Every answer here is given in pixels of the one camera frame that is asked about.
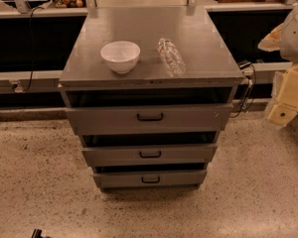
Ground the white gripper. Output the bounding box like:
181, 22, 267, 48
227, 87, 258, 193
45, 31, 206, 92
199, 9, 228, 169
267, 63, 298, 127

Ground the grey drawer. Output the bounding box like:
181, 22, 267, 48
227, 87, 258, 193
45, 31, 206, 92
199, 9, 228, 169
93, 170, 207, 188
66, 104, 232, 135
82, 144, 218, 167

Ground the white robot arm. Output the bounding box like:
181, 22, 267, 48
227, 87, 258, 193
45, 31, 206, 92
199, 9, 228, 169
257, 4, 298, 127

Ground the grey top drawer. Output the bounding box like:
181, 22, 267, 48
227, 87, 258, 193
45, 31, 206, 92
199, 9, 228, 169
66, 104, 232, 135

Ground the grey bottom drawer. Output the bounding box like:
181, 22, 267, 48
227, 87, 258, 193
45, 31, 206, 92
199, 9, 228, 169
93, 170, 207, 188

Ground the grey drawer cabinet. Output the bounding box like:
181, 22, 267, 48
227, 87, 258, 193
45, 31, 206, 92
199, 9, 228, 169
58, 5, 245, 193

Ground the clear plastic bottle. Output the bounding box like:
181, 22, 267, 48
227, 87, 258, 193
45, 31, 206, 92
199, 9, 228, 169
157, 38, 186, 77

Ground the white bowl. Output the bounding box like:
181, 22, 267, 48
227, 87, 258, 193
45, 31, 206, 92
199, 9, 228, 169
100, 41, 141, 73

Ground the black object on floor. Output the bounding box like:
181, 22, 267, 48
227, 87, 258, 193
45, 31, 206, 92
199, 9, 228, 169
31, 229, 46, 238

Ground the black cables right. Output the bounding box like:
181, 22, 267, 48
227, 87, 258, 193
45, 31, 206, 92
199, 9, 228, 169
229, 59, 258, 119

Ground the grey metal rail frame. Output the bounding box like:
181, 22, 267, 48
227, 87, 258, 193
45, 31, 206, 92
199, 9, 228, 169
0, 0, 298, 96

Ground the black cable left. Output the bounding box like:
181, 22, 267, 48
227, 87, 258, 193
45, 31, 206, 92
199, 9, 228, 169
11, 5, 46, 93

